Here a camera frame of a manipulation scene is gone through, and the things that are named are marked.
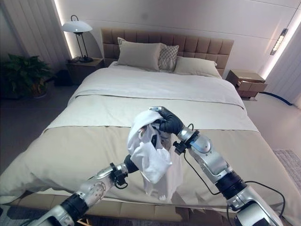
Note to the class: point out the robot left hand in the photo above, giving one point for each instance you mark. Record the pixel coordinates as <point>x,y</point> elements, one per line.
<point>131,164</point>

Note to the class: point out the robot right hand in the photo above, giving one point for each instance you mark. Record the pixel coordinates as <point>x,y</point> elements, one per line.
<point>171,122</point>

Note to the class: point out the white garment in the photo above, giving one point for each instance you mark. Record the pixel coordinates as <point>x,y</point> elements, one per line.
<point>150,160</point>

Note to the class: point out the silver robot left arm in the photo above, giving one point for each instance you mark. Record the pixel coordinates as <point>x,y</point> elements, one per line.
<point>91,190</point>

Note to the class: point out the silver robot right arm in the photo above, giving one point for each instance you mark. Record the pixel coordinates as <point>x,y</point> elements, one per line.
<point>211,160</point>

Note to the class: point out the bed with beige duvet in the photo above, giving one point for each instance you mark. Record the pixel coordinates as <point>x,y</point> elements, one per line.
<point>98,122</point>

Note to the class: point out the flat beige pillow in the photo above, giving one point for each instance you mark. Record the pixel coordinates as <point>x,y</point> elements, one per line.
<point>196,66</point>

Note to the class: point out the patterned diamond-print pillow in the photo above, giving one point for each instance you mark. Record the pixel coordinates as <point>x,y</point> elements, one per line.
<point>168,57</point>

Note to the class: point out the large beige pillow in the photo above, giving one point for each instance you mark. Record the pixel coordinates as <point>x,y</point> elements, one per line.
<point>138,54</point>

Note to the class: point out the tan tufted headboard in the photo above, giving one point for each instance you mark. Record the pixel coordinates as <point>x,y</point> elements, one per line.
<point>202,48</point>

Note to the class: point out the wooden nightstand with open drawer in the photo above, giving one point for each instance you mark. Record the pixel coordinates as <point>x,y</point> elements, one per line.
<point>249,82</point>

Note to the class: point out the patterned pillow behind beige pillow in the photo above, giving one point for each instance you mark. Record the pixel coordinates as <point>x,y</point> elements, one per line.
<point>121,40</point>

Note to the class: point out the wooden nightstand with lamp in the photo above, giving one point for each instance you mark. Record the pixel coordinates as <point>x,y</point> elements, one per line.
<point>85,69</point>

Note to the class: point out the grey patterned rug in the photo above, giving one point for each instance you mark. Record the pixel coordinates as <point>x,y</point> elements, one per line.
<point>289,164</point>

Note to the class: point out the white dome table lamp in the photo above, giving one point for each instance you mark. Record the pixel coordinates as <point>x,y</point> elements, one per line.
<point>77,27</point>

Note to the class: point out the green potted plant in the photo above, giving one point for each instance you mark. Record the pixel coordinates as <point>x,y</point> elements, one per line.
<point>21,73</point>

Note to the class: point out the beige curtain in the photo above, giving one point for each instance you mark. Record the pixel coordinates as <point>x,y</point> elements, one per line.
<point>30,30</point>

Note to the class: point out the wooden bed frame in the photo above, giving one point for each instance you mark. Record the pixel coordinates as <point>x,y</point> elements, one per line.
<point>122,208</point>

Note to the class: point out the hanging pendant wall light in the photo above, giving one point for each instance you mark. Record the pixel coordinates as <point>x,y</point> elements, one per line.
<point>279,42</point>

